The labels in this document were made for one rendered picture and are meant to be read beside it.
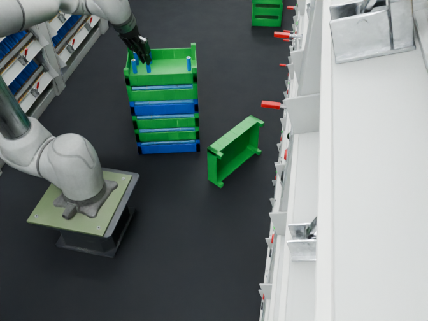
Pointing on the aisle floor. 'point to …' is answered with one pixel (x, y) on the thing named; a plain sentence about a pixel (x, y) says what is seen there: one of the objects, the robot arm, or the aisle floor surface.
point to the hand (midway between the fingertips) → (144, 57)
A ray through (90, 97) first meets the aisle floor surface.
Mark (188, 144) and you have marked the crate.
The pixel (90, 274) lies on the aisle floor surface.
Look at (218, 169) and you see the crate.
